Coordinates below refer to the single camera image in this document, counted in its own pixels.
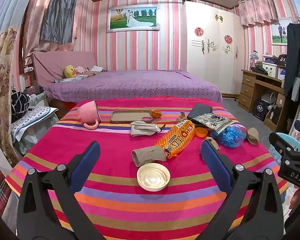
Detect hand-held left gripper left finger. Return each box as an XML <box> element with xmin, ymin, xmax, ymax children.
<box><xmin>17</xmin><ymin>141</ymin><xmax>105</xmax><ymax>240</ymax></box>

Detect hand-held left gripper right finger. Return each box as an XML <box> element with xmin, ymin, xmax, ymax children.
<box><xmin>200</xmin><ymin>139</ymin><xmax>284</xmax><ymax>240</ymax></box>

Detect brown paper scrap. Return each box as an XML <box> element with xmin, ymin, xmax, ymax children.
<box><xmin>204</xmin><ymin>137</ymin><xmax>220</xmax><ymax>151</ymax></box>

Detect brown paper piece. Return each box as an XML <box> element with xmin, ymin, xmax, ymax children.
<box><xmin>247</xmin><ymin>127</ymin><xmax>259</xmax><ymax>145</ymax></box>

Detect blue plastic bag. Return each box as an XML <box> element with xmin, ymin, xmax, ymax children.
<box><xmin>210</xmin><ymin>124</ymin><xmax>247</xmax><ymax>148</ymax></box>

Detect black and white snack packet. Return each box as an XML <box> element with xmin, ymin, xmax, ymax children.
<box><xmin>192</xmin><ymin>113</ymin><xmax>234</xmax><ymax>134</ymax></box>

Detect orange snack packet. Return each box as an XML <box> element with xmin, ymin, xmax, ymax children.
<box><xmin>154</xmin><ymin>120</ymin><xmax>196</xmax><ymax>161</ymax></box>

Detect cardboard tube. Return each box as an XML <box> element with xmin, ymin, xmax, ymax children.
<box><xmin>131</xmin><ymin>145</ymin><xmax>167</xmax><ymax>167</ymax></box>

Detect white round lid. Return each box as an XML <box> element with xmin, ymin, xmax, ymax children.
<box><xmin>136</xmin><ymin>162</ymin><xmax>171</xmax><ymax>192</ymax></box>

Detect grey face mask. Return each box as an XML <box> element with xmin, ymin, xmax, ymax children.
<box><xmin>130</xmin><ymin>120</ymin><xmax>167</xmax><ymax>137</ymax></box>

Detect striped table cloth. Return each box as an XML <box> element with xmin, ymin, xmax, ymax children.
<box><xmin>5</xmin><ymin>96</ymin><xmax>289</xmax><ymax>240</ymax></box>

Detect dark paper bag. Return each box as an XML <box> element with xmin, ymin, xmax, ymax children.
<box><xmin>252</xmin><ymin>99</ymin><xmax>267</xmax><ymax>119</ymax></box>

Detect white fan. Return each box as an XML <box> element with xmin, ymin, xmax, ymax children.
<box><xmin>261</xmin><ymin>92</ymin><xmax>278</xmax><ymax>108</ymax></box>

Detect pink cup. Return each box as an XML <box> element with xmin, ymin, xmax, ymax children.
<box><xmin>78</xmin><ymin>100</ymin><xmax>102</xmax><ymax>130</ymax></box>

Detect black wallet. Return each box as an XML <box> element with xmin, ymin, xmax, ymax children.
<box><xmin>187</xmin><ymin>104</ymin><xmax>213</xmax><ymax>125</ymax></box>

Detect brown phone case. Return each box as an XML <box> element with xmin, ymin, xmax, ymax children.
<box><xmin>110</xmin><ymin>109</ymin><xmax>153</xmax><ymax>124</ymax></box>

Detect wooden desk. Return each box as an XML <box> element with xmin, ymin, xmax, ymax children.
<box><xmin>239</xmin><ymin>69</ymin><xmax>288</xmax><ymax>133</ymax></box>

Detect polka dot cloth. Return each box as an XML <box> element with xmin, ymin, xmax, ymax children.
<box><xmin>11</xmin><ymin>106</ymin><xmax>59</xmax><ymax>153</ymax></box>

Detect white storage box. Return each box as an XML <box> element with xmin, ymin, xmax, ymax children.
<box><xmin>262</xmin><ymin>61</ymin><xmax>279</xmax><ymax>78</ymax></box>

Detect black hanging clothes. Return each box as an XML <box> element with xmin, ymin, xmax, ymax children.
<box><xmin>284</xmin><ymin>22</ymin><xmax>300</xmax><ymax>102</ymax></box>

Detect black bag with white lines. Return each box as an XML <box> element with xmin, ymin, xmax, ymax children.
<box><xmin>11</xmin><ymin>90</ymin><xmax>30</xmax><ymax>120</ymax></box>

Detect desk lamp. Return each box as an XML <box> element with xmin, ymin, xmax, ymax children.
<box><xmin>249</xmin><ymin>51</ymin><xmax>259</xmax><ymax>70</ymax></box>

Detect pile of clothes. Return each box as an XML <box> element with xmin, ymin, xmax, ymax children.
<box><xmin>75</xmin><ymin>66</ymin><xmax>108</xmax><ymax>77</ymax></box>

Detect yellow duck plush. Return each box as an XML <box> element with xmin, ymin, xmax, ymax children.
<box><xmin>63</xmin><ymin>65</ymin><xmax>77</xmax><ymax>78</ymax></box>

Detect bed with purple bedspread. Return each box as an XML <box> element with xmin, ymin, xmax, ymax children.
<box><xmin>41</xmin><ymin>69</ymin><xmax>224</xmax><ymax>105</ymax></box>

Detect white wardrobe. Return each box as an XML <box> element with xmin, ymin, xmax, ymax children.
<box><xmin>181</xmin><ymin>1</ymin><xmax>245</xmax><ymax>95</ymax></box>

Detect pink headboard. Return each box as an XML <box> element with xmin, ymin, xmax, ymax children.
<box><xmin>31</xmin><ymin>51</ymin><xmax>98</xmax><ymax>84</ymax></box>

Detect pink floral short curtain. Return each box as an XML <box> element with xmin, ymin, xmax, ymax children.
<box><xmin>238</xmin><ymin>0</ymin><xmax>278</xmax><ymax>27</ymax></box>

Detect shiny pink curtain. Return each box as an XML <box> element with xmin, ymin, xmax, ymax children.
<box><xmin>22</xmin><ymin>0</ymin><xmax>95</xmax><ymax>65</ymax></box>

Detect grey hanging cloth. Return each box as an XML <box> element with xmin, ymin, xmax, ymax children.
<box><xmin>40</xmin><ymin>0</ymin><xmax>78</xmax><ymax>44</ymax></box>

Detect framed wedding photo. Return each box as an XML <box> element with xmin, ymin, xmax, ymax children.
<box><xmin>106</xmin><ymin>4</ymin><xmax>160</xmax><ymax>33</ymax></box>

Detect wall poster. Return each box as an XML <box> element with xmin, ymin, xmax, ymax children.
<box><xmin>270</xmin><ymin>17</ymin><xmax>292</xmax><ymax>46</ymax></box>

